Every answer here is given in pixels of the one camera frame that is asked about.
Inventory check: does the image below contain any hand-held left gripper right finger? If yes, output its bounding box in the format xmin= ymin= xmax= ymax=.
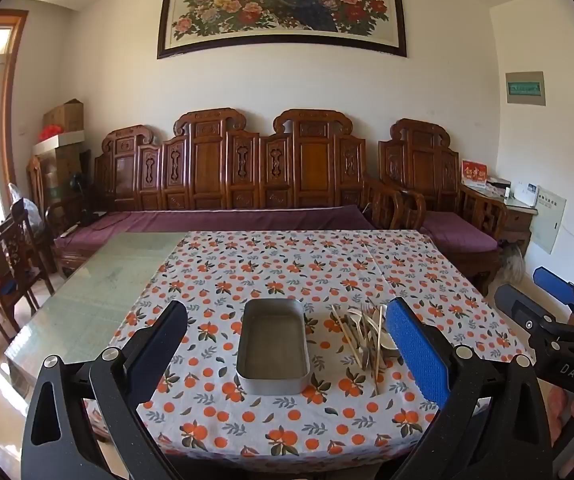
xmin=384 ymin=297 xmax=554 ymax=480

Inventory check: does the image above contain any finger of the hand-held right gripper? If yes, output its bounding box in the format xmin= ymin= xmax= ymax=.
xmin=494 ymin=284 xmax=560 ymax=333
xmin=533 ymin=266 xmax=574 ymax=321

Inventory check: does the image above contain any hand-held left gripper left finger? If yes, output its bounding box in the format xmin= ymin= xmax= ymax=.
xmin=20 ymin=300 xmax=190 ymax=480

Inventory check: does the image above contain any rectangular metal tray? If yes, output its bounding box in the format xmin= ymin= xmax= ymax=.
xmin=236 ymin=298 xmax=312 ymax=395

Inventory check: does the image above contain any white fluffy bag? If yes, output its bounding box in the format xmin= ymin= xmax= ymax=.
xmin=496 ymin=246 xmax=526 ymax=287

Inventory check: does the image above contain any cream plastic spoon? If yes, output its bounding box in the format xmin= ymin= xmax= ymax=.
xmin=346 ymin=309 xmax=368 ymax=352

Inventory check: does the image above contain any wooden side table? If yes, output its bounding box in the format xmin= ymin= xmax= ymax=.
xmin=459 ymin=180 xmax=538 ymax=262

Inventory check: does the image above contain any glass-top table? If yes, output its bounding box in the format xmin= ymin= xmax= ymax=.
xmin=4 ymin=232 xmax=190 ymax=396

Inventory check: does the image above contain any white device box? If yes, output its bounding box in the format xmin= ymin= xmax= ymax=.
xmin=509 ymin=182 xmax=538 ymax=207

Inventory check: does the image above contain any purple armchair cushion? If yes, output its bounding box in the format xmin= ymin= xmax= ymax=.
xmin=421 ymin=210 xmax=500 ymax=255

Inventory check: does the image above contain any orange fruit print tablecloth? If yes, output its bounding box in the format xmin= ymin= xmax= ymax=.
xmin=84 ymin=230 xmax=538 ymax=480

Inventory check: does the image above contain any red card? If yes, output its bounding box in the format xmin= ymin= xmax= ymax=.
xmin=461 ymin=160 xmax=488 ymax=189

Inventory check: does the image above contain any black desk fan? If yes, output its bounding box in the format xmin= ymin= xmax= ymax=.
xmin=68 ymin=171 xmax=94 ymax=227

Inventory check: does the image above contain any carved wooden armchair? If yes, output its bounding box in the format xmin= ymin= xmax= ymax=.
xmin=378 ymin=119 xmax=512 ymax=297

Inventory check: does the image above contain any wooden dining chair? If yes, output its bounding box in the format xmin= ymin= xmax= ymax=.
xmin=0 ymin=199 xmax=57 ymax=362

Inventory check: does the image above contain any clear plastic bag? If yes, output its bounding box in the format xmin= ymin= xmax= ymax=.
xmin=8 ymin=182 xmax=44 ymax=232

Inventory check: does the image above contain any carved wooden sofa bench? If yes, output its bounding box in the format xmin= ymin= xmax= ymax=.
xmin=54 ymin=107 xmax=410 ymax=281

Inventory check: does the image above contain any white-top cabinet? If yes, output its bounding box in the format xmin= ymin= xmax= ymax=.
xmin=32 ymin=130 xmax=90 ymax=221

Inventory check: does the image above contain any framed peacock painting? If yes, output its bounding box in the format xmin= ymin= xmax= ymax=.
xmin=157 ymin=0 xmax=409 ymax=60

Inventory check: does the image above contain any white wall panel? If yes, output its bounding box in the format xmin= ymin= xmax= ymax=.
xmin=531 ymin=185 xmax=567 ymax=256

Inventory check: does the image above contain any green wall box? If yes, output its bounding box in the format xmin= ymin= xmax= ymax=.
xmin=505 ymin=71 xmax=546 ymax=107

